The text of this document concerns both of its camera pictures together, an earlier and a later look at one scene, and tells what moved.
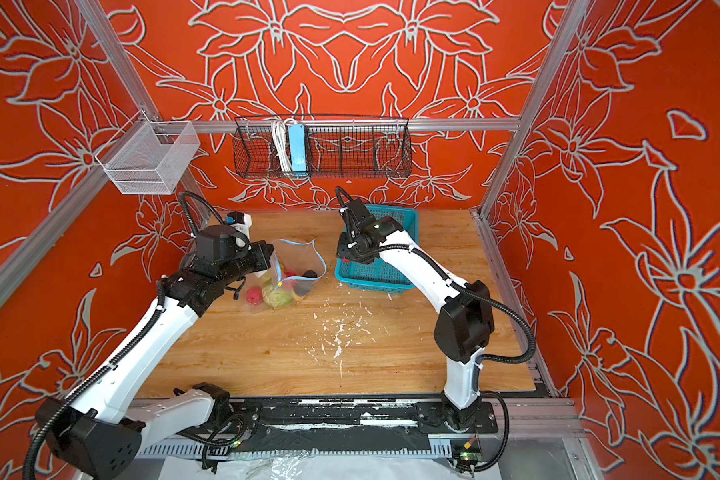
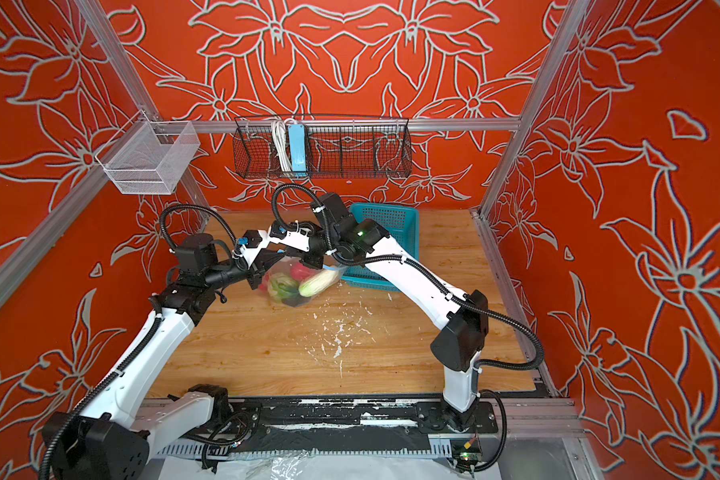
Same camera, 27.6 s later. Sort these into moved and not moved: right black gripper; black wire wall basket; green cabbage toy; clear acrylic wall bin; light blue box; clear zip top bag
Moved: green cabbage toy; right black gripper; clear zip top bag
Not moved: clear acrylic wall bin; black wire wall basket; light blue box
